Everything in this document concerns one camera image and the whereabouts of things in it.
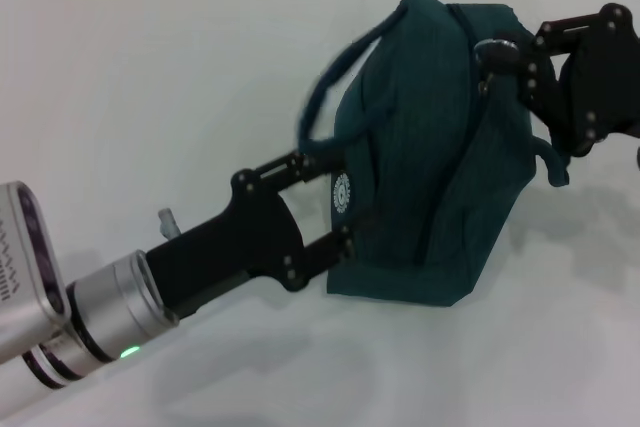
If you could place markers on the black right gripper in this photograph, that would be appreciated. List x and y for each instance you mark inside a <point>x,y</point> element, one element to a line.
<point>605,87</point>

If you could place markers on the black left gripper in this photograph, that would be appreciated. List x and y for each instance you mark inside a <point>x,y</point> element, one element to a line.
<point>235,252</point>

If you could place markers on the dark teal zip lunch bag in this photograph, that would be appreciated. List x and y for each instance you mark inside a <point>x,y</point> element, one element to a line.
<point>425,172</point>

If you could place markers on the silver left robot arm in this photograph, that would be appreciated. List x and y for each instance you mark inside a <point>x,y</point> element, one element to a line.
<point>110,297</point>

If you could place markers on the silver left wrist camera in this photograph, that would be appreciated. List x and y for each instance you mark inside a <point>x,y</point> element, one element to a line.
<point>25,272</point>

